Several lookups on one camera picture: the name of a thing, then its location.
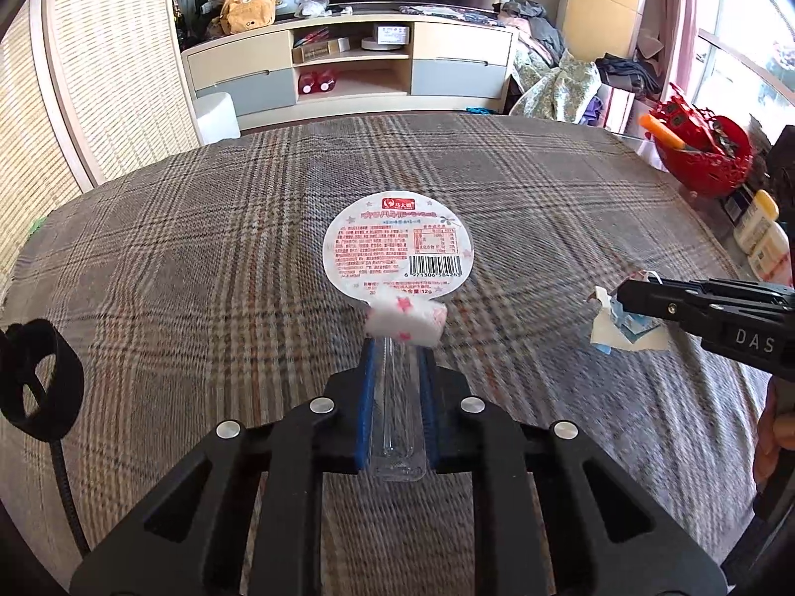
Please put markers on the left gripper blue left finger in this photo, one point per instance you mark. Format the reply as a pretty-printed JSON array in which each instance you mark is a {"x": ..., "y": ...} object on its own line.
[{"x": 364, "y": 374}]

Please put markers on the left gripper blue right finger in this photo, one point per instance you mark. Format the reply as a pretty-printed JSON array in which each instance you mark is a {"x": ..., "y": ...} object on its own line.
[{"x": 428, "y": 405}]

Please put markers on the round lid jelly cup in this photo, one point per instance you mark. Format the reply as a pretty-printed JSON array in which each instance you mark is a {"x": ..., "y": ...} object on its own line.
[{"x": 399, "y": 254}]

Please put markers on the blue white wrapper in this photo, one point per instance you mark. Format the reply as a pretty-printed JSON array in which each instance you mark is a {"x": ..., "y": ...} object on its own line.
[{"x": 613, "y": 328}]

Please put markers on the person's right hand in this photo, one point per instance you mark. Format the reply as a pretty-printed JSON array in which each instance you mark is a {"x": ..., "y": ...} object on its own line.
[{"x": 775, "y": 432}]

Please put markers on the yellow cap white bottle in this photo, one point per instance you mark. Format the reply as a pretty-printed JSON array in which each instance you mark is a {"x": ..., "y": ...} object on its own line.
[{"x": 755, "y": 221}]

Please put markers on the red plastic basket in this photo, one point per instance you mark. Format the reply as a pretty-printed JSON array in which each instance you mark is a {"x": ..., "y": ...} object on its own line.
[{"x": 719, "y": 157}]

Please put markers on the grey plaid tablecloth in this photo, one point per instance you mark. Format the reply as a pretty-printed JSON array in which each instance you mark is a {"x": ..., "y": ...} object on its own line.
[{"x": 179, "y": 401}]

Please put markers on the cream grey TV cabinet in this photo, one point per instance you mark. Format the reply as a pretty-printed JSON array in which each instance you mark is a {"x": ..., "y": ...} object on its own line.
[{"x": 365, "y": 62}]

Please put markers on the white plastic stool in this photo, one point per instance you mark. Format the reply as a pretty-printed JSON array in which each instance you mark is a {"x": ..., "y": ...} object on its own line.
[{"x": 216, "y": 118}]

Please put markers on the pink curtain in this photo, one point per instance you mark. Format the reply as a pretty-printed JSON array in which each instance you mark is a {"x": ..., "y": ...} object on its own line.
[{"x": 675, "y": 24}]

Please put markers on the cream standing air conditioner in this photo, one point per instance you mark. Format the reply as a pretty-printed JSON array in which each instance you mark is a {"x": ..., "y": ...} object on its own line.
[{"x": 593, "y": 28}]

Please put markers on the yellow plush backpack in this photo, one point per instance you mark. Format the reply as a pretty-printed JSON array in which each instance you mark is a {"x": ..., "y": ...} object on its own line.
[{"x": 246, "y": 15}]

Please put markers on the bamboo folding screen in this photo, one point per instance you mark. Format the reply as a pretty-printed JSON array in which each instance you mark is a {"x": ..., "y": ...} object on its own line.
[{"x": 90, "y": 90}]

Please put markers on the orange handled tool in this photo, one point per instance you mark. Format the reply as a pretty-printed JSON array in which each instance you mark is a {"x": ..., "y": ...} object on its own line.
[{"x": 661, "y": 133}]

